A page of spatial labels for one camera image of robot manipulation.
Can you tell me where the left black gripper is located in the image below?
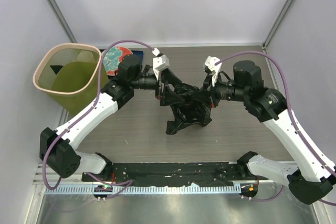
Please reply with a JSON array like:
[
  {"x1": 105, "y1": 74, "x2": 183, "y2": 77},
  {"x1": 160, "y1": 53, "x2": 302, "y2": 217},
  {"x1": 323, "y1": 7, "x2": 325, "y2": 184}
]
[{"x1": 131, "y1": 68, "x2": 184, "y2": 106}]

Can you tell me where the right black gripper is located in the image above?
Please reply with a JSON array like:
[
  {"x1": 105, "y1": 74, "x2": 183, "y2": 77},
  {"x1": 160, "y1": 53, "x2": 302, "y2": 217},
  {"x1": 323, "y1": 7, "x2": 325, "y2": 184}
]
[{"x1": 193, "y1": 71, "x2": 249, "y2": 108}]

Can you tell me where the black trash bag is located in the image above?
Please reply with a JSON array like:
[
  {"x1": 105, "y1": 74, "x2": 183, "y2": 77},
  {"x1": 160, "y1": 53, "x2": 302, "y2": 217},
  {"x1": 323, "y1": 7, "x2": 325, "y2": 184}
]
[{"x1": 166, "y1": 83, "x2": 212, "y2": 135}]

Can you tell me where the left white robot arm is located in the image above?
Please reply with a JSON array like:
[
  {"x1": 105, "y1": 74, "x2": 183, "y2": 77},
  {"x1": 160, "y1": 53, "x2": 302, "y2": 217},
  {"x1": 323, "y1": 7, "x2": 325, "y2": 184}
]
[{"x1": 40, "y1": 54, "x2": 181, "y2": 182}]

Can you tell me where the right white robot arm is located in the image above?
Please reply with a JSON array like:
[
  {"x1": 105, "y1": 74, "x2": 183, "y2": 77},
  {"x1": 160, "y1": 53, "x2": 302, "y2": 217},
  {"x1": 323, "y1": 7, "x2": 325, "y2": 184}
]
[{"x1": 204, "y1": 57, "x2": 335, "y2": 205}]

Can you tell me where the olive green trash bin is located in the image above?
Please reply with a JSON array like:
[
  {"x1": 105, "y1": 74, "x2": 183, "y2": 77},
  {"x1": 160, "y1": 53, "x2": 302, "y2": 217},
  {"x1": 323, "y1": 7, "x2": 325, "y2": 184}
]
[{"x1": 33, "y1": 43, "x2": 109, "y2": 115}]

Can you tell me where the blue tray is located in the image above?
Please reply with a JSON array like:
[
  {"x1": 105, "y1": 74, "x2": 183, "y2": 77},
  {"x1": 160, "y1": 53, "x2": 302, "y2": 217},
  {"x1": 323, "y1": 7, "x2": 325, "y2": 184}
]
[{"x1": 131, "y1": 50, "x2": 144, "y2": 63}]

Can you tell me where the red patterned plate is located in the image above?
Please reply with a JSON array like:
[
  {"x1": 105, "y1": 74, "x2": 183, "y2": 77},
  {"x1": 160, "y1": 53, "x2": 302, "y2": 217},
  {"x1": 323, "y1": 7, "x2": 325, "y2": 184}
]
[{"x1": 103, "y1": 46, "x2": 132, "y2": 76}]

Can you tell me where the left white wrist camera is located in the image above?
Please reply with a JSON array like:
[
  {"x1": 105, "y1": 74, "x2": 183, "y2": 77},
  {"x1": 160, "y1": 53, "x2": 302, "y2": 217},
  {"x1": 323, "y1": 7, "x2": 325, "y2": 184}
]
[{"x1": 152, "y1": 48, "x2": 170, "y2": 80}]

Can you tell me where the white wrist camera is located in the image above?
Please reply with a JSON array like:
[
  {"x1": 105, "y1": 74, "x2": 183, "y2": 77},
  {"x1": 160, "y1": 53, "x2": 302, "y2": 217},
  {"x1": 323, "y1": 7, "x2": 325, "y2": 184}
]
[
  {"x1": 152, "y1": 48, "x2": 170, "y2": 80},
  {"x1": 204, "y1": 56, "x2": 222, "y2": 87}
]

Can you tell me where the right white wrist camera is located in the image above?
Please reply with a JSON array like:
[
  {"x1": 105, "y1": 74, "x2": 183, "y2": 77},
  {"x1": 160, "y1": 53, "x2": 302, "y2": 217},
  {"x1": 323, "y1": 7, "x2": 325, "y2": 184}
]
[{"x1": 204, "y1": 56, "x2": 222, "y2": 87}]

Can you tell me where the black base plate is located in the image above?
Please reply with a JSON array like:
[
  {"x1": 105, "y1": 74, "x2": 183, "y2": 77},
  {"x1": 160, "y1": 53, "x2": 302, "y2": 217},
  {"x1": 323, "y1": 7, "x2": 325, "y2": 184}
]
[{"x1": 95, "y1": 162, "x2": 266, "y2": 187}]

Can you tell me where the white slotted cable duct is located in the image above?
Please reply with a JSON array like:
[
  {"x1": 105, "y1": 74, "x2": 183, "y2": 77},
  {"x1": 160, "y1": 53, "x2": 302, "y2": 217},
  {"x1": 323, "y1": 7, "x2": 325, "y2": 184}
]
[{"x1": 45, "y1": 183, "x2": 241, "y2": 195}]

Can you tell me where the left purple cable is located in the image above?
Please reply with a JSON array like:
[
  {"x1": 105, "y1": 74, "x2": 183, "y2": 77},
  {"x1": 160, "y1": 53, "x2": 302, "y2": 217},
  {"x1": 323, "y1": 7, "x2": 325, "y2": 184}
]
[{"x1": 41, "y1": 39, "x2": 160, "y2": 213}]

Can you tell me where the purple cable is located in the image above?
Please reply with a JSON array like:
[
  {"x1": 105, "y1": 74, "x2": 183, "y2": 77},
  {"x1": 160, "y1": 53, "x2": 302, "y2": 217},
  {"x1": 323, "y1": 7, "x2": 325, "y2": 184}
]
[
  {"x1": 215, "y1": 50, "x2": 336, "y2": 206},
  {"x1": 41, "y1": 39, "x2": 160, "y2": 213}
]

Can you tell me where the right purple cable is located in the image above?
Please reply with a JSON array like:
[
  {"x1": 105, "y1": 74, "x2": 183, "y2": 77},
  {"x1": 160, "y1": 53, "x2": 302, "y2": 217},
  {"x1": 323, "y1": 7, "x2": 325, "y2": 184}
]
[{"x1": 215, "y1": 50, "x2": 336, "y2": 206}]

